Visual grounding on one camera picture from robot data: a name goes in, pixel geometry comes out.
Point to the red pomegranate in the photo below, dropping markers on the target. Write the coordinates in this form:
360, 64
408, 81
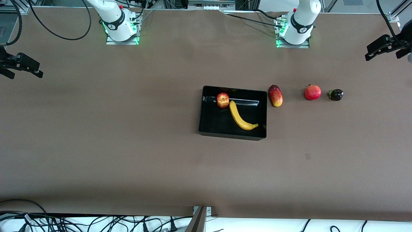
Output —
312, 92

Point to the black rectangular plastic box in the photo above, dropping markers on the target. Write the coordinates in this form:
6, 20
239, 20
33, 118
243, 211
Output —
219, 122

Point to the red yellow apple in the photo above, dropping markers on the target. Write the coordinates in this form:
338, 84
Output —
222, 100

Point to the white power strip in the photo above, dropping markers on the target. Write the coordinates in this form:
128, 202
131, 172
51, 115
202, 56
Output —
210, 6

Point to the small metal bracket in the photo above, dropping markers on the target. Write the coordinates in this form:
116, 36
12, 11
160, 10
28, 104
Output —
209, 211

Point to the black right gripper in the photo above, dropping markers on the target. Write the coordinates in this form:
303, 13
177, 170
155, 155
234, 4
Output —
4, 62

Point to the black power plug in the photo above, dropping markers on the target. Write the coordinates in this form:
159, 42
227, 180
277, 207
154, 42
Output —
173, 226
145, 227

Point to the dark purple mangosteen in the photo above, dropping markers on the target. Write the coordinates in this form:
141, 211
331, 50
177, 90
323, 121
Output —
336, 95

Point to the yellow banana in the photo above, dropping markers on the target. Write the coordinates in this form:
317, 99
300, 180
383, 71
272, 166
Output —
238, 119

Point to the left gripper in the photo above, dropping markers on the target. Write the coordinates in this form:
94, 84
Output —
400, 43

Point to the aluminium profile post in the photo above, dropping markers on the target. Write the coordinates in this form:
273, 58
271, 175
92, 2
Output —
198, 222

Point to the brown paper table cover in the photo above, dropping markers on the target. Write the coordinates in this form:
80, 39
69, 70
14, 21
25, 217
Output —
161, 177

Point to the red yellow mango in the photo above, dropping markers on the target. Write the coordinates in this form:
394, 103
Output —
275, 96

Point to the aluminium frame profile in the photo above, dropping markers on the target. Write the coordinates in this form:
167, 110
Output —
394, 16
13, 9

